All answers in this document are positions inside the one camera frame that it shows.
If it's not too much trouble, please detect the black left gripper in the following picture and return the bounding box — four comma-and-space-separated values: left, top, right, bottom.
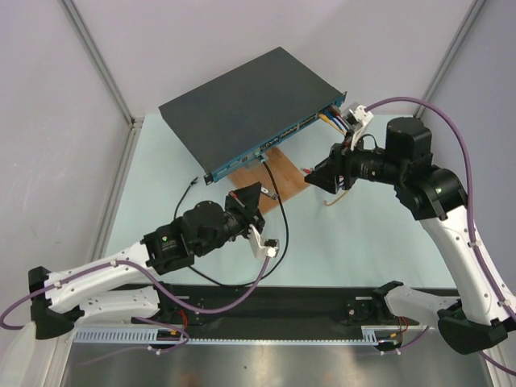
196, 182, 264, 256

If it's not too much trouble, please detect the silver SFP module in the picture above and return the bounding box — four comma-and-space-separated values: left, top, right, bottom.
261, 187, 278, 200

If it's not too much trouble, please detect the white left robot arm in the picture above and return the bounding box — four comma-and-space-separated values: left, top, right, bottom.
28, 182, 277, 340

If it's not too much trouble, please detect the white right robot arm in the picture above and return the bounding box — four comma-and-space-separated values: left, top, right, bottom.
305, 117, 515, 355

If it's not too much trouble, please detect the wooden board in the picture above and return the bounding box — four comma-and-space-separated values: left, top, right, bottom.
228, 147, 308, 203

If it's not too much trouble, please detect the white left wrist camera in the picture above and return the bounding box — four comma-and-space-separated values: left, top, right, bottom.
248, 225, 280, 260

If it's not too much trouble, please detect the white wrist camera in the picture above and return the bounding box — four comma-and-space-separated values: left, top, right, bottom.
248, 225, 280, 260
343, 102, 374, 151

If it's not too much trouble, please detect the black cable teal plug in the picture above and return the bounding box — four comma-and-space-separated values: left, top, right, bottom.
173, 162, 293, 288

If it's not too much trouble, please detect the blue patch cable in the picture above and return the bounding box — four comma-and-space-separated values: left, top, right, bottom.
322, 110, 348, 132

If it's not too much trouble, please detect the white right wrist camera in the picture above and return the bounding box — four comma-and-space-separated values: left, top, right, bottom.
343, 102, 374, 151

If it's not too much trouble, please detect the dark network switch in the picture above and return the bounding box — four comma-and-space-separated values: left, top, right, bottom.
159, 47, 347, 185

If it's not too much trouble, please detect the aluminium frame rail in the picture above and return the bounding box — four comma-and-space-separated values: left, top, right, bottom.
58, 0, 136, 245

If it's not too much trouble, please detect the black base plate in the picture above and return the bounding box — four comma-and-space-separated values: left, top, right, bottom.
100, 282, 420, 340

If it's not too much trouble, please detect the white slotted cable duct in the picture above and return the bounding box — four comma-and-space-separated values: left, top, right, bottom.
73, 327, 399, 347

